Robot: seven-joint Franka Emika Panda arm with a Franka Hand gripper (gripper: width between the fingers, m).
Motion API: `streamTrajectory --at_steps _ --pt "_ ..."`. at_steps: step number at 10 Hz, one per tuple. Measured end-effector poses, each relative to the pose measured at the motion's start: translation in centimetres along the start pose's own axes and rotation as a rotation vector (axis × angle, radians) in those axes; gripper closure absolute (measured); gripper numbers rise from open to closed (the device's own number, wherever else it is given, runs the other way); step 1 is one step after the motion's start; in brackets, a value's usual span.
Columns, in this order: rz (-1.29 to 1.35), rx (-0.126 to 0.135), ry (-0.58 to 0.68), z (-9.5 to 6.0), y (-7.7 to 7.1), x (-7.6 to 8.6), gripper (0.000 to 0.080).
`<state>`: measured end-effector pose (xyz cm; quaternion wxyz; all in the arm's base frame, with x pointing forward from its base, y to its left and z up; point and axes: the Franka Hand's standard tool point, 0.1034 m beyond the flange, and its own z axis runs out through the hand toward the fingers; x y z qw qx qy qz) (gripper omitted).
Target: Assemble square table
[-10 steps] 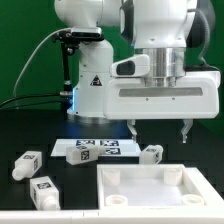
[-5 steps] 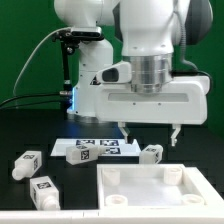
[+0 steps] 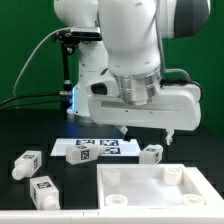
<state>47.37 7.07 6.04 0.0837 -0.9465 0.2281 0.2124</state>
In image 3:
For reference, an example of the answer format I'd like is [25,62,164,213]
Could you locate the black cables on left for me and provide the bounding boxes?
[0,93,69,110]

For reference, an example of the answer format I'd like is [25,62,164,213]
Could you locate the white sheet with tags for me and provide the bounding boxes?
[50,138,142,157]

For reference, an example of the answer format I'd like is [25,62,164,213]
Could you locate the grey camera cable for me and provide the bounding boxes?
[12,27,69,98]

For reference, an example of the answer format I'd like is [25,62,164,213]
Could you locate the white square table top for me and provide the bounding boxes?
[97,164,224,209]

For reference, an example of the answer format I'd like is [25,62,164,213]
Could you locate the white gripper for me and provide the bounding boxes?
[86,77,201,145]

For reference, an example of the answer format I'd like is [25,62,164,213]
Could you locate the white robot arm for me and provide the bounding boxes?
[54,0,211,143]

